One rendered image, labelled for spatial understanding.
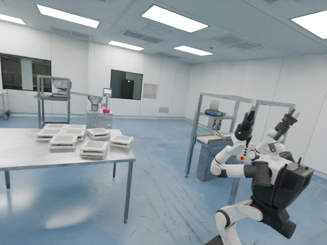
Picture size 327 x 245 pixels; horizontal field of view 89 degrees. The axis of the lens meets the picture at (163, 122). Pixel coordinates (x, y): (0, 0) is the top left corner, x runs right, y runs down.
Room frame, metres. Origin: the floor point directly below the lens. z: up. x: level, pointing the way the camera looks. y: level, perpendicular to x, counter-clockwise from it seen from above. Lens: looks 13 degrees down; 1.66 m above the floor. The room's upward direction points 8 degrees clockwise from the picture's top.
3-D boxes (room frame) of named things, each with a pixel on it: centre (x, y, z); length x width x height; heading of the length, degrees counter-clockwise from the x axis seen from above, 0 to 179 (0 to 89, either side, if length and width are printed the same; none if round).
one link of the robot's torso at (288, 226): (1.07, -0.88, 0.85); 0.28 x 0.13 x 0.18; 37
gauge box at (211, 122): (2.75, -0.86, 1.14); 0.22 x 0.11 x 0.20; 124
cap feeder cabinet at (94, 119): (4.38, 1.76, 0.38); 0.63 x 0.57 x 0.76; 119
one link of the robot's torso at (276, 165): (1.09, -0.86, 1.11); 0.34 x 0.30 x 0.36; 127
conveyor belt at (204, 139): (3.17, -1.27, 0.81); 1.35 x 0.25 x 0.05; 124
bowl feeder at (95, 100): (4.41, 1.82, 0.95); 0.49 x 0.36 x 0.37; 119
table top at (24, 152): (1.83, 1.16, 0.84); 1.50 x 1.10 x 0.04; 115
